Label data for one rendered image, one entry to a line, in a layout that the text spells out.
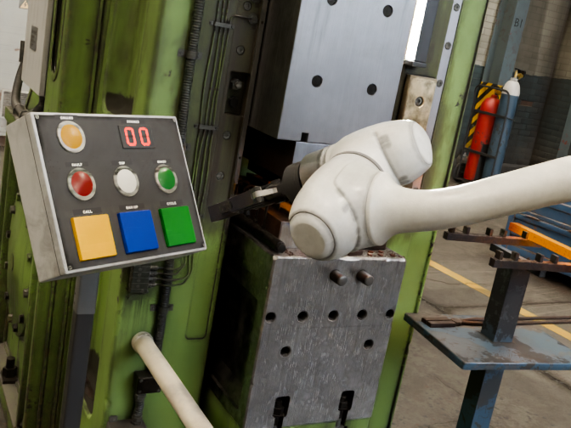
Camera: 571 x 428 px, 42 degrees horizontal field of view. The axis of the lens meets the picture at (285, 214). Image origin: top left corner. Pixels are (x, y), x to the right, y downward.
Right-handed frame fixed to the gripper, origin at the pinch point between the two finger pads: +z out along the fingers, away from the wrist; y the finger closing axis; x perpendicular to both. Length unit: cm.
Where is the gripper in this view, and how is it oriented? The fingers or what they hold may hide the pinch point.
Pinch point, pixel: (225, 210)
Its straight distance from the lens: 135.6
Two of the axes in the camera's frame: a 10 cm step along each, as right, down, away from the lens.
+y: 6.0, -0.8, 8.0
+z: -7.6, 2.4, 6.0
